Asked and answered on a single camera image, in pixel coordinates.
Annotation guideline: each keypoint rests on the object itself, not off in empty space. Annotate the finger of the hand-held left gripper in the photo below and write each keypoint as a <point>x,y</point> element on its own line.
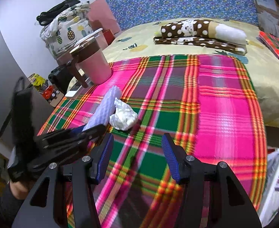
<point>77,130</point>
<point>82,136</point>

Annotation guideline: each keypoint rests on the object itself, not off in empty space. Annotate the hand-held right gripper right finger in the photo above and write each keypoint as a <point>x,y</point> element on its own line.
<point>172,159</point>

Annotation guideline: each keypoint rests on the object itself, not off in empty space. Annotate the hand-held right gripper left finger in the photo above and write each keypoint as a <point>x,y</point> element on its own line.
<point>102,161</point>

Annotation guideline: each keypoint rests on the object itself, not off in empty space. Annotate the white foam net sleeve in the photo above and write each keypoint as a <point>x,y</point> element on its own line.
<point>103,106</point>

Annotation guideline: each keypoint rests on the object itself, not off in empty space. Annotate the white tissue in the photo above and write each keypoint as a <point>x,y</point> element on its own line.
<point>122,117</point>

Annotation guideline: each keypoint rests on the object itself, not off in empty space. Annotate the white trash bin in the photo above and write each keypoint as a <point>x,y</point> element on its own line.
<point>272,194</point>

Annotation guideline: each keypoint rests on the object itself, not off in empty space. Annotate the person's left forearm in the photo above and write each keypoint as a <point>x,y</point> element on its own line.
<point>18,190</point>

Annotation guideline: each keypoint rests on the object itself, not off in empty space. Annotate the box of colourful items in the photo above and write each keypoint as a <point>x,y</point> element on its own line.
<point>44,90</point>

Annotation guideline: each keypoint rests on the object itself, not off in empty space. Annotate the white phone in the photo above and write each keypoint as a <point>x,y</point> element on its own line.
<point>74,90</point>

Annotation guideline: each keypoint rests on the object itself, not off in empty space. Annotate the silver refrigerator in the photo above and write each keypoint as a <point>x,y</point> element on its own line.
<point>4,76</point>

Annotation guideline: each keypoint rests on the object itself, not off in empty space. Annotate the pink plaid tablecloth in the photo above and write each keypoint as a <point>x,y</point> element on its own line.
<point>213,123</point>

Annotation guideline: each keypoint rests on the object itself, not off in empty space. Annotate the black suitcase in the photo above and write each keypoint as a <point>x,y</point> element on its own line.
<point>58,76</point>

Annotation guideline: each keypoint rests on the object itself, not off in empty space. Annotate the pink mug with brown lid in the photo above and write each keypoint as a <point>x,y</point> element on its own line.
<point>94,64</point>

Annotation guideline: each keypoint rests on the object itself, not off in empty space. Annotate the white plastic bag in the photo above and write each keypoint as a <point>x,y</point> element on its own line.
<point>49,29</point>

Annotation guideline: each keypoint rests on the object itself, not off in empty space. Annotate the pineapple print storage bag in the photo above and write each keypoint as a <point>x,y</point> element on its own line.
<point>72,30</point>

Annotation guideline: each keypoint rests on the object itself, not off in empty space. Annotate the black bag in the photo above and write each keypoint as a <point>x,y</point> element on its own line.
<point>56,10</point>

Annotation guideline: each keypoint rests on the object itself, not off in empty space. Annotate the yellow pineapple print bedsheet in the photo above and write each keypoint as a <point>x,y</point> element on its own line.
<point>267,87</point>

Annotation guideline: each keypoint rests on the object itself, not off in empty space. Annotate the folded brown polka-dot blanket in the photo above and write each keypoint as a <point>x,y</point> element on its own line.
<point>196,42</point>

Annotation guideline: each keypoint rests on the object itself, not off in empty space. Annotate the rolled brown polka-dot blanket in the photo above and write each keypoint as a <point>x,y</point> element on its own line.
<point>196,29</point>

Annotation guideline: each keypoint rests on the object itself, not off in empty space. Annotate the folded red plaid cloth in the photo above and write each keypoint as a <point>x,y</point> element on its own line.
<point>277,47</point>

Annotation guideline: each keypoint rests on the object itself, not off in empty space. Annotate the blue floral headboard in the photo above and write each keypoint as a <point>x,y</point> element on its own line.
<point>177,2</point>

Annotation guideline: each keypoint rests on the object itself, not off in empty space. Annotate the printed cardboard box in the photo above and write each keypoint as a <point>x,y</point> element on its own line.
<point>270,11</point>

